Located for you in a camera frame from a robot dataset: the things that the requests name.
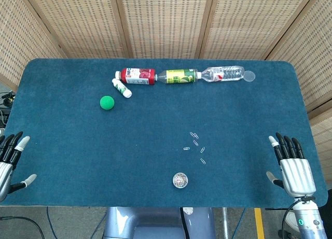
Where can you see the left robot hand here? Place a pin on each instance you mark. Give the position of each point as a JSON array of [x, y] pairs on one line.
[[6, 169]]

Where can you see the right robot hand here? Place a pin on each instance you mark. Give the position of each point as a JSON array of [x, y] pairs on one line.
[[297, 174]]

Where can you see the round tin of clips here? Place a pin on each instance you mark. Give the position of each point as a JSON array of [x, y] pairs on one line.
[[180, 180]]

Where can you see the woven folding screen panel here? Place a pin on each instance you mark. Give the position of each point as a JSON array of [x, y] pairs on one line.
[[20, 42], [311, 55], [254, 24], [324, 145], [83, 24], [166, 24]]

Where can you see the metal table leg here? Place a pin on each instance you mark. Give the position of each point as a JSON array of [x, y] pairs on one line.
[[225, 223]]

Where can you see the clear round plastic lid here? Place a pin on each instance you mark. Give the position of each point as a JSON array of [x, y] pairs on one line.
[[250, 77]]

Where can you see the green foam ball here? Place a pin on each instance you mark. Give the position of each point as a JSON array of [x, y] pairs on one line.
[[107, 103]]

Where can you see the clear water bottle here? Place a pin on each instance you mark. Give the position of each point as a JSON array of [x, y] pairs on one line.
[[223, 73]]

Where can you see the small white green bottle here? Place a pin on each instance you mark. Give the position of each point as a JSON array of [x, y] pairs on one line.
[[121, 88]]

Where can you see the blue grey robot torso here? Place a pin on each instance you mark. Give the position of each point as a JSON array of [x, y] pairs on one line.
[[155, 221]]

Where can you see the blue felt table cover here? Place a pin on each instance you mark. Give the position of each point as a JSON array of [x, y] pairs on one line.
[[155, 119]]

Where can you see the green yellow tea bottle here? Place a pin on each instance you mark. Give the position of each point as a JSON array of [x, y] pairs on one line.
[[179, 76]]

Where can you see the red juice bottle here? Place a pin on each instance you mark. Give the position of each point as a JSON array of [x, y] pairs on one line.
[[137, 77]]

